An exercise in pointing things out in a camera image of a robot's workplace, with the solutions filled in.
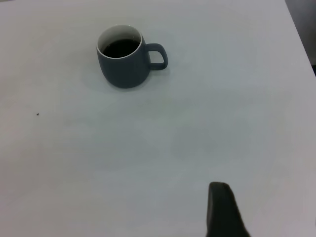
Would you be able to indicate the grey ceramic coffee cup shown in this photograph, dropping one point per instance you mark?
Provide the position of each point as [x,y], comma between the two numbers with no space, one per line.
[123,71]

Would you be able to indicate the dark coffee liquid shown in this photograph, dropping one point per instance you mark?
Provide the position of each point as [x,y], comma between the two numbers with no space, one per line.
[121,48]

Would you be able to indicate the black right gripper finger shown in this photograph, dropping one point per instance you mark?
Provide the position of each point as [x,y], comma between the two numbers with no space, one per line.
[222,212]

